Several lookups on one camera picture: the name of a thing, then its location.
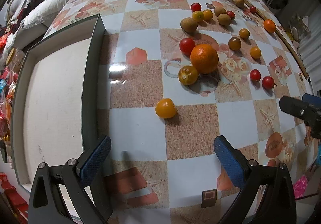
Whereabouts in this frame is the red cherry tomato with stem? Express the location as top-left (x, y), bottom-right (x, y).
top-left (262, 76), bottom-right (276, 90)

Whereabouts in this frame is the yellow cherry tomato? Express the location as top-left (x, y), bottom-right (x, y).
top-left (250, 47), bottom-right (261, 60)

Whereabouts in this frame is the yellow tomato mid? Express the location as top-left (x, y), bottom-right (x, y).
top-left (239, 28), bottom-right (250, 40)

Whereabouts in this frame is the yellow-brown tomato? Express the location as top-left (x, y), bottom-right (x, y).
top-left (178, 66), bottom-right (199, 85)

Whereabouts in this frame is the red gift box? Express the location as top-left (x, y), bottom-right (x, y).
top-left (1, 172), bottom-right (28, 224)

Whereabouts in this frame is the wooden stick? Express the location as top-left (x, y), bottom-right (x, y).
top-left (244, 0), bottom-right (309, 79)

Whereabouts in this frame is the small orange at edge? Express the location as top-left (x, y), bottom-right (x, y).
top-left (263, 19), bottom-right (276, 34)

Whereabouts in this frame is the shallow grey white tray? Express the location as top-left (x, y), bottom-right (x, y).
top-left (11, 15), bottom-right (105, 191)

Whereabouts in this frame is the brownish cherry tomato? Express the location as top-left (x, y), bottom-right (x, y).
top-left (228, 37), bottom-right (242, 51)

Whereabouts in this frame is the red tomato far right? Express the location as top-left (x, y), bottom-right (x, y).
top-left (250, 6), bottom-right (257, 13)

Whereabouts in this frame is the large orange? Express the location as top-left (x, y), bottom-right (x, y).
top-left (190, 44), bottom-right (219, 74)

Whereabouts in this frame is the red tomato by kiwis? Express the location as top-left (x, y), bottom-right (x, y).
top-left (226, 11), bottom-right (236, 20)

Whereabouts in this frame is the kiwi middle lower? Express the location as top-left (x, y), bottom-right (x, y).
top-left (217, 13), bottom-right (232, 26)

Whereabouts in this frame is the kiwi right of bowl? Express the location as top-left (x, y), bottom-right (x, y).
top-left (234, 0), bottom-right (245, 9)

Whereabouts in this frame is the kiwi middle upper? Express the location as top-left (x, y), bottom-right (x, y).
top-left (214, 6), bottom-right (226, 17)

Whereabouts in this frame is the yellow tomato pair right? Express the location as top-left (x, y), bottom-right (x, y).
top-left (202, 9), bottom-right (213, 21)

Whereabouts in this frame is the yellow tomato pair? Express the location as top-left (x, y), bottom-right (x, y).
top-left (202, 9), bottom-right (213, 21)
top-left (192, 11), bottom-right (205, 22)

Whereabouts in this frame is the red tomato beside orange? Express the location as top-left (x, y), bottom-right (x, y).
top-left (179, 38), bottom-right (196, 57)

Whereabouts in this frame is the yellow tomato pair left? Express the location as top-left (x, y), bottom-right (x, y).
top-left (192, 11), bottom-right (205, 22)

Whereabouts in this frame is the large kiwi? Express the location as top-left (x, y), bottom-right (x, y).
top-left (180, 18), bottom-right (198, 34)

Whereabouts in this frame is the red tomato upper middle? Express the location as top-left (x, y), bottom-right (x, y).
top-left (190, 3), bottom-right (202, 12)

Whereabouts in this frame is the pile of snack packets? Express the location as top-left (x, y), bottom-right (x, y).
top-left (1, 33), bottom-right (18, 140)

